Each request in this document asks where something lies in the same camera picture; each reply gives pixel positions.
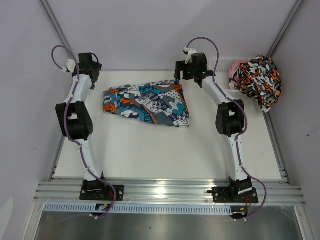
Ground colourful patterned shorts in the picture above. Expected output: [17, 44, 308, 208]
[103, 80, 190, 128]

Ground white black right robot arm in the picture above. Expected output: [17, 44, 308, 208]
[174, 48, 253, 203]

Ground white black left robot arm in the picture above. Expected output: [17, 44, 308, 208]
[55, 53, 109, 200]

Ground orange camouflage shorts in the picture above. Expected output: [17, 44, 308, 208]
[237, 55, 282, 113]

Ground white plastic basket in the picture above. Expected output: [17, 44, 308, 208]
[215, 57, 240, 97]

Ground pink cloth in basket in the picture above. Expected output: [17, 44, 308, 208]
[228, 60, 245, 90]

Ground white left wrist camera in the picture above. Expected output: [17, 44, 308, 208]
[62, 59, 76, 73]

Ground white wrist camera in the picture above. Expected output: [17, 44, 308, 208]
[62, 59, 76, 73]
[183, 47, 198, 64]

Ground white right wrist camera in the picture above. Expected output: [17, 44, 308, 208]
[183, 47, 198, 64]

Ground left aluminium frame post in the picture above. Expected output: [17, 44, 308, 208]
[38, 0, 77, 72]

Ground aluminium frame post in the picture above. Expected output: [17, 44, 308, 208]
[267, 0, 307, 58]
[38, 0, 77, 72]

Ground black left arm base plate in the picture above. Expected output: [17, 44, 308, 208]
[79, 180, 125, 201]

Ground right aluminium frame post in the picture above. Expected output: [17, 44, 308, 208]
[267, 0, 307, 58]

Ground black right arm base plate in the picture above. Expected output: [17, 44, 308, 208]
[207, 186, 259, 204]

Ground white slotted cable duct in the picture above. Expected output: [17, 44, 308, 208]
[44, 202, 232, 216]

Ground aluminium mounting rail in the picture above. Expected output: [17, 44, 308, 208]
[33, 178, 306, 207]

